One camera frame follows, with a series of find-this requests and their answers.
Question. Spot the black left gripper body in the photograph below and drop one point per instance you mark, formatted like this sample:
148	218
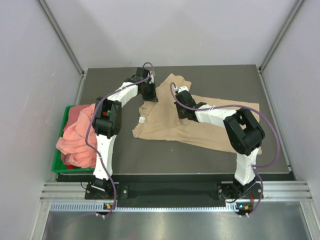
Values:
148	93

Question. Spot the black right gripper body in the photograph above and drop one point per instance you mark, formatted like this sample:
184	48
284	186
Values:
181	111

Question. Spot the beige t shirt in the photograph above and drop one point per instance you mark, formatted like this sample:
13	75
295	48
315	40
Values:
159	121

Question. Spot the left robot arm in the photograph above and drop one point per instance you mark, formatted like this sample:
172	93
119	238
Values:
106	124

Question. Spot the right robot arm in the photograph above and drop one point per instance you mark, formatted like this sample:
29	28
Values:
243	130

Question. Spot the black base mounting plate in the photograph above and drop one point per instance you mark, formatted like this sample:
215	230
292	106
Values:
176	191

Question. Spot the pink t shirt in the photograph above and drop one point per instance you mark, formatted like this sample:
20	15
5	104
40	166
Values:
73	144

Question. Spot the red t shirt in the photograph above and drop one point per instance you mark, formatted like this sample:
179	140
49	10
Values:
71	167

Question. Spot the green plastic bin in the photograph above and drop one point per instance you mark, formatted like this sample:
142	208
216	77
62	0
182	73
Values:
58	166

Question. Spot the left aluminium frame post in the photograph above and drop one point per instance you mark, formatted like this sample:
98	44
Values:
60	35

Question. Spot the aluminium frame post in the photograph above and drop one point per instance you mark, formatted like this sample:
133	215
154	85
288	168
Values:
289	20
60	35

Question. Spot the right aluminium frame post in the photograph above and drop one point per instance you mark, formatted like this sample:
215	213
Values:
289	20

